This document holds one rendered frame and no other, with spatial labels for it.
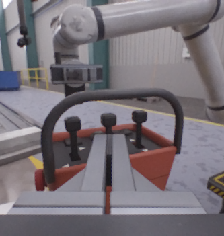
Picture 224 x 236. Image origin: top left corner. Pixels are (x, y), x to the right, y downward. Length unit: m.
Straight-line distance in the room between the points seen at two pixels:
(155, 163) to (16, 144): 1.26
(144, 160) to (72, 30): 0.34
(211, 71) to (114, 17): 0.63
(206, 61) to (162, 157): 0.76
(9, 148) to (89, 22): 1.14
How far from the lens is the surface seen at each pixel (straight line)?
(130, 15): 0.55
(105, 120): 0.26
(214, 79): 1.03
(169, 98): 0.24
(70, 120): 0.24
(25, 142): 1.46
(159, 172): 0.28
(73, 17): 0.47
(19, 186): 1.14
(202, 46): 0.95
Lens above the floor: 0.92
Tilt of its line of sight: 15 degrees down
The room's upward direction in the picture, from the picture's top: straight up
